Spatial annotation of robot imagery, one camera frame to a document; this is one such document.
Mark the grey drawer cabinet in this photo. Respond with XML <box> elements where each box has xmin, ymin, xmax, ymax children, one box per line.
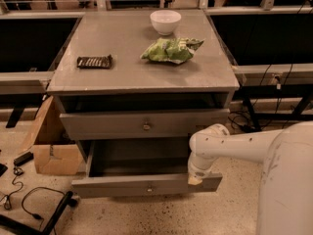
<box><xmin>48</xmin><ymin>10</ymin><xmax>239</xmax><ymax>157</ymax></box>

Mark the white ceramic bowl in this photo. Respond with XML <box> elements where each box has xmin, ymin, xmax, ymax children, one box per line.
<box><xmin>150</xmin><ymin>10</ymin><xmax>181</xmax><ymax>35</ymax></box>

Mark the dark snack bar wrapper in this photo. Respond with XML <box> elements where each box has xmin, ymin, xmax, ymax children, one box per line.
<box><xmin>76</xmin><ymin>55</ymin><xmax>112</xmax><ymax>69</ymax></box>

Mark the black cables right floor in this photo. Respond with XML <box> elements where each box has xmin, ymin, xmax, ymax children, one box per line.
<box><xmin>227</xmin><ymin>62</ymin><xmax>294</xmax><ymax>134</ymax></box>

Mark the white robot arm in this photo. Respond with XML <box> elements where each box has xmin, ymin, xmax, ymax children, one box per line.
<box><xmin>188</xmin><ymin>121</ymin><xmax>313</xmax><ymax>235</ymax></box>

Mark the black power adapter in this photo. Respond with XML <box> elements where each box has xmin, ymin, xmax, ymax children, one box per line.
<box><xmin>14</xmin><ymin>152</ymin><xmax>33</xmax><ymax>166</ymax></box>

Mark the black chair base leg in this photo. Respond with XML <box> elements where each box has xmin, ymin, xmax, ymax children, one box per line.
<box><xmin>0</xmin><ymin>190</ymin><xmax>78</xmax><ymax>235</ymax></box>

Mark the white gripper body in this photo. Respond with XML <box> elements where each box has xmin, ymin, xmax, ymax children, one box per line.
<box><xmin>188</xmin><ymin>154</ymin><xmax>216</xmax><ymax>179</ymax></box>

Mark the brown cardboard box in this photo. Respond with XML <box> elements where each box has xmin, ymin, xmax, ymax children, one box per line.
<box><xmin>20</xmin><ymin>96</ymin><xmax>83</xmax><ymax>175</ymax></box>

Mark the grey drawer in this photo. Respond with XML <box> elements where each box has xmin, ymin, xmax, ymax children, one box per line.
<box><xmin>60</xmin><ymin>109</ymin><xmax>229</xmax><ymax>140</ymax></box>
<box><xmin>72</xmin><ymin>137</ymin><xmax>222</xmax><ymax>198</ymax></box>

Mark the black cable on floor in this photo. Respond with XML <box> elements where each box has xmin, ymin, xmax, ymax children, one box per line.
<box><xmin>21</xmin><ymin>186</ymin><xmax>67</xmax><ymax>221</ymax></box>

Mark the green chip bag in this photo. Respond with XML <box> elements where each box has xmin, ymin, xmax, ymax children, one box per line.
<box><xmin>141</xmin><ymin>38</ymin><xmax>203</xmax><ymax>65</ymax></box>

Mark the grey top drawer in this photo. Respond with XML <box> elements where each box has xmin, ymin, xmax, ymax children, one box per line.
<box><xmin>60</xmin><ymin>109</ymin><xmax>229</xmax><ymax>140</ymax></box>

